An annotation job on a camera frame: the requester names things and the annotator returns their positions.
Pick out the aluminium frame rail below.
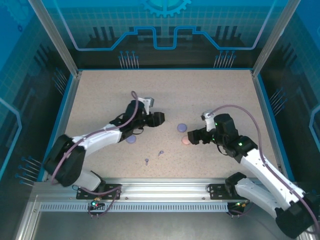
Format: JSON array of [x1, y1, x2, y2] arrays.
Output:
[[32, 177, 300, 204]]

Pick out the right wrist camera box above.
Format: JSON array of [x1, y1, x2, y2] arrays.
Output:
[[200, 110, 216, 133]]

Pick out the small led connector board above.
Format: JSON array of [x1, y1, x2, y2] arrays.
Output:
[[227, 200, 247, 211], [87, 198, 106, 211]]

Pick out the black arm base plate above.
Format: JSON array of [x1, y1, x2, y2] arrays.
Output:
[[208, 183, 254, 200], [76, 183, 123, 200]]

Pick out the aluminium frame post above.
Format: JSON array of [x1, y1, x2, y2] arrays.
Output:
[[251, 0, 301, 78], [27, 0, 83, 78]]

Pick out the slotted grey cable duct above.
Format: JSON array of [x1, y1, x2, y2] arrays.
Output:
[[39, 202, 230, 213]]

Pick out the blue table edge strip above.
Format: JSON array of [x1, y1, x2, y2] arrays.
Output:
[[256, 74, 296, 182], [37, 74, 77, 182]]

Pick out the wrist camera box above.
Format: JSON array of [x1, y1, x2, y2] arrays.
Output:
[[200, 110, 216, 133], [138, 96, 156, 109]]

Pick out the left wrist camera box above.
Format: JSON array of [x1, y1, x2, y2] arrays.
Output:
[[138, 96, 156, 109]]

